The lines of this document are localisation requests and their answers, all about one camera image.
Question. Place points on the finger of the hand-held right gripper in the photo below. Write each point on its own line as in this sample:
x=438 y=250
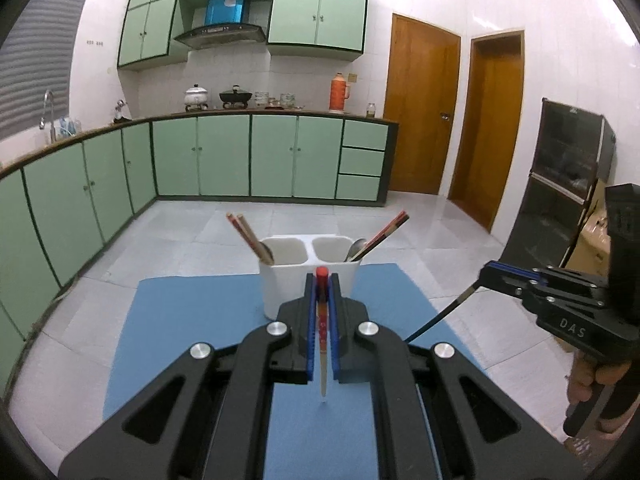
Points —
x=515 y=286
x=515 y=271

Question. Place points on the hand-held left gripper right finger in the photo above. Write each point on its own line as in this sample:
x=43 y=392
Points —
x=336 y=320

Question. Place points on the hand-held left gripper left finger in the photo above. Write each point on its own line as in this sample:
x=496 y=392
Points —
x=308 y=320

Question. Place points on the white plastic utensil holder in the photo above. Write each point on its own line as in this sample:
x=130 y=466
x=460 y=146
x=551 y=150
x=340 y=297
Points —
x=280 y=285

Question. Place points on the black chopstick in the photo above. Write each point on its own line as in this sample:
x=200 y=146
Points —
x=381 y=238
x=440 y=315

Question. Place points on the person's right hand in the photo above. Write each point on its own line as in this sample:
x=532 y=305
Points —
x=612 y=374

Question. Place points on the cardboard box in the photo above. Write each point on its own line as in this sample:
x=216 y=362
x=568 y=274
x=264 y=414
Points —
x=592 y=245

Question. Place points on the metal spoon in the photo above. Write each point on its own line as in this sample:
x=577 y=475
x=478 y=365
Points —
x=356 y=249

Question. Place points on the black glass-front cabinet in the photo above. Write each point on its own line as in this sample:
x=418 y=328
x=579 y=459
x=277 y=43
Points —
x=555 y=185

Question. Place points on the blue table cloth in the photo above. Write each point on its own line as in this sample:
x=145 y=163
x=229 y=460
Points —
x=190 y=320

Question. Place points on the brown wooden door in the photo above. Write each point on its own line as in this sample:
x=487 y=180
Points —
x=490 y=125
x=420 y=105

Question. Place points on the green kitchen base cabinets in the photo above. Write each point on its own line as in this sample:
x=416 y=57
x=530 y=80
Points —
x=220 y=155

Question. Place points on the small glass jar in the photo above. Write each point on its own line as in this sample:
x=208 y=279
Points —
x=371 y=110

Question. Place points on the glass container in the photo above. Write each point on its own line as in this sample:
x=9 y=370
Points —
x=261 y=99
x=286 y=100

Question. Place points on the orange thermos flask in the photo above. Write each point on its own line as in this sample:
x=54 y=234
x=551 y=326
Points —
x=338 y=92

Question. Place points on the black wok with lid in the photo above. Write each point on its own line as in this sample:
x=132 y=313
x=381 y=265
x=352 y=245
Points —
x=235 y=96

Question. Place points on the white cooking pot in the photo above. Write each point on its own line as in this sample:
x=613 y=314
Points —
x=196 y=96

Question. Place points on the metal kettle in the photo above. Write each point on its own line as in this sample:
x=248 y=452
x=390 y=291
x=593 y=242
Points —
x=121 y=112

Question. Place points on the range hood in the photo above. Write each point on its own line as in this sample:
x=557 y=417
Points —
x=220 y=35

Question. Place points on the metal sink faucet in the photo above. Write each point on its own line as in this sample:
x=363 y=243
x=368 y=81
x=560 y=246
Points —
x=49 y=110

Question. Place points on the grey window blind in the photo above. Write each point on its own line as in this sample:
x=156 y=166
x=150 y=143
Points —
x=40 y=50

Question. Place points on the green wall cabinets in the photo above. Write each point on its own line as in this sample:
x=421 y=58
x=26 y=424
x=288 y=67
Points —
x=300 y=10

